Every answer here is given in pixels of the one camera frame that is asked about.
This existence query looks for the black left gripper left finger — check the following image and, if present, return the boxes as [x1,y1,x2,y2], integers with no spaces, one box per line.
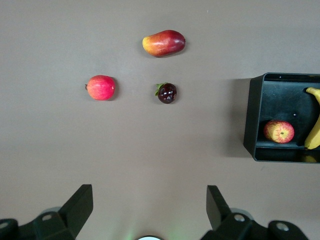
[0,184,94,240]

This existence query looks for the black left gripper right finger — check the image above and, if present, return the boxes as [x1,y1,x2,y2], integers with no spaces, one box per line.
[201,184,310,240]

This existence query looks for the red yellow striped apple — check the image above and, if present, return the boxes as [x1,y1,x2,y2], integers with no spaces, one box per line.
[263,119,295,145]

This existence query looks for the black plastic box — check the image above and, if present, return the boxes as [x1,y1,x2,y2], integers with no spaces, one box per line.
[243,72,320,165]

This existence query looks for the yellow banana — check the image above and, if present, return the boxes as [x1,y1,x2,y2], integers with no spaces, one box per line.
[303,86,320,151]

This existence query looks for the plain red apple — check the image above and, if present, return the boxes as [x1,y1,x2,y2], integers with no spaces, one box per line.
[84,74,116,102]

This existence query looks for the dark red plum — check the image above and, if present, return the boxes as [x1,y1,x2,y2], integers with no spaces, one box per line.
[154,82,178,105]

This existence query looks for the red yellow mango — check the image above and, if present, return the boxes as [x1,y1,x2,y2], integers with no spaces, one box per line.
[142,29,186,58]

